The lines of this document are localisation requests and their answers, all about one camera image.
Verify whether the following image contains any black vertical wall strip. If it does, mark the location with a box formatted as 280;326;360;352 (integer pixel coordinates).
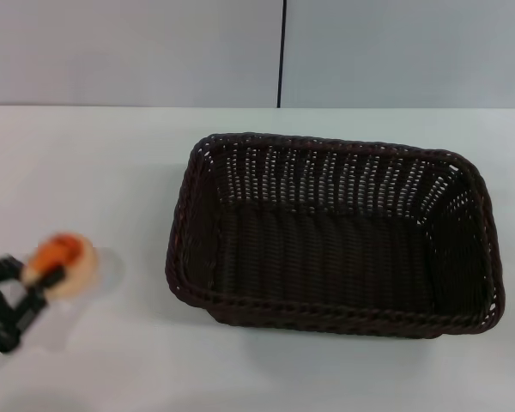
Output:
276;0;288;108

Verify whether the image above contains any round bun with orange topping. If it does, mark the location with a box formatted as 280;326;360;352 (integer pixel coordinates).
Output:
23;232;100;302

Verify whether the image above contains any black woven rectangular basket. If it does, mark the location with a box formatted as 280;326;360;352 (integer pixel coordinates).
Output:
163;131;507;342

